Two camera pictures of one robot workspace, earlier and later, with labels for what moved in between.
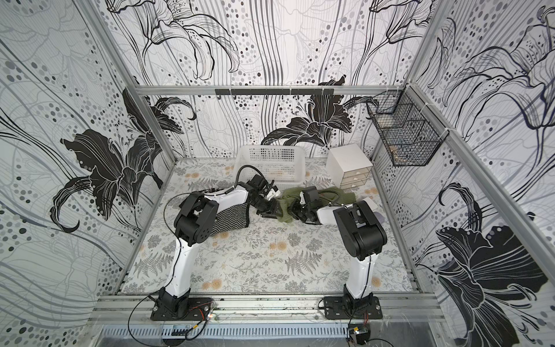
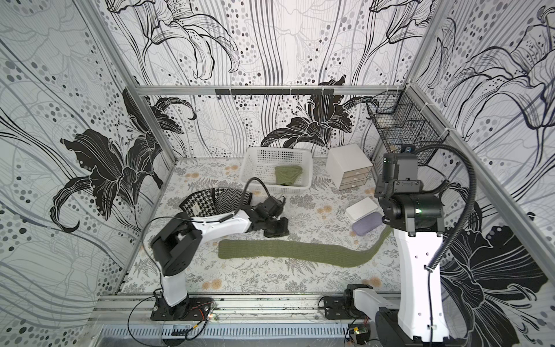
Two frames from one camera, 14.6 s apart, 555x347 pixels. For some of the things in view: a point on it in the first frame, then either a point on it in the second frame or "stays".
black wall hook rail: (274, 91) stays
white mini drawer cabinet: (347, 166) stays
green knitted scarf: (332, 195) -> (329, 254)
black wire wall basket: (410, 135) stays
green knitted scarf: (287, 197) -> (287, 174)
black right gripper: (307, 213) -> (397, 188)
